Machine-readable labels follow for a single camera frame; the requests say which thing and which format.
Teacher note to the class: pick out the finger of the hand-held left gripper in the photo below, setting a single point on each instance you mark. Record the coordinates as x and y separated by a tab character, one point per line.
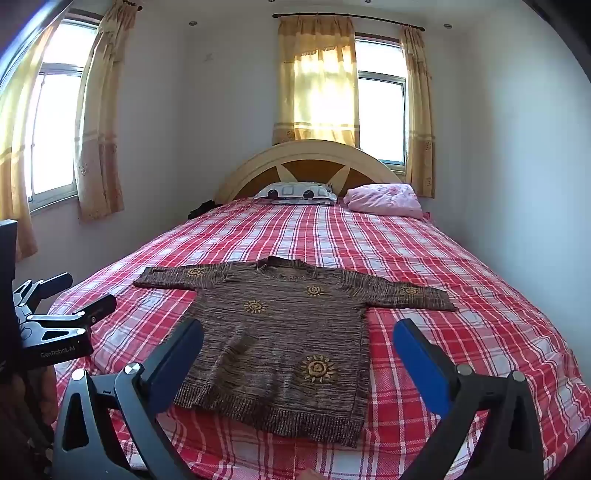
48	284
87	314

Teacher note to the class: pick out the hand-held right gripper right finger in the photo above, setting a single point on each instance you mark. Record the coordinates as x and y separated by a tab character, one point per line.
420	364

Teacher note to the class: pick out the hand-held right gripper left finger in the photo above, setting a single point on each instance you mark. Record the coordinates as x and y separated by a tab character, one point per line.
171	369

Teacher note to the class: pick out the brown knitted sweater sun motifs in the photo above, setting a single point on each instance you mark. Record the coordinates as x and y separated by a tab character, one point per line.
277	346

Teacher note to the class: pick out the person's left forearm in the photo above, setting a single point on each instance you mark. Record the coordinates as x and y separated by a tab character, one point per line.
30	397

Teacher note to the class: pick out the bed with red plaid sheet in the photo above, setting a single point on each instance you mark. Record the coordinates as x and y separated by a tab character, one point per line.
461	258

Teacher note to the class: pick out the dark cloth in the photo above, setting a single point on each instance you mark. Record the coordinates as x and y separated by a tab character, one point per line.
201	210

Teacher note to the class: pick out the side window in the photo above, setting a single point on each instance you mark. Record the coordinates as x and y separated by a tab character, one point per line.
55	129

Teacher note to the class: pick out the pink pillow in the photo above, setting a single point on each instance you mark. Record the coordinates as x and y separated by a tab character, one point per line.
383	199

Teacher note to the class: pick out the white patterned pillow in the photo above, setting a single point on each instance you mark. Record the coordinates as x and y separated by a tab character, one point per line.
286	190

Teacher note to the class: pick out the cream wooden headboard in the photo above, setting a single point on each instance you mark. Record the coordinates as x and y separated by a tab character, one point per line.
258	170

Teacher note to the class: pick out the narrow yellow curtain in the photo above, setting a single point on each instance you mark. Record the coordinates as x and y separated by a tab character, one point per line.
418	115

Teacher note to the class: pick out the window behind headboard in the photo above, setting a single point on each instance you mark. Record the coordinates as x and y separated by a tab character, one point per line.
381	115

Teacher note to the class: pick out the wide yellow curtain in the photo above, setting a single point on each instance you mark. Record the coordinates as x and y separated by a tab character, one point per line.
314	92

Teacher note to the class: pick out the dark curtain rod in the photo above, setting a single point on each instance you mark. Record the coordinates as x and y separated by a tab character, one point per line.
378	21

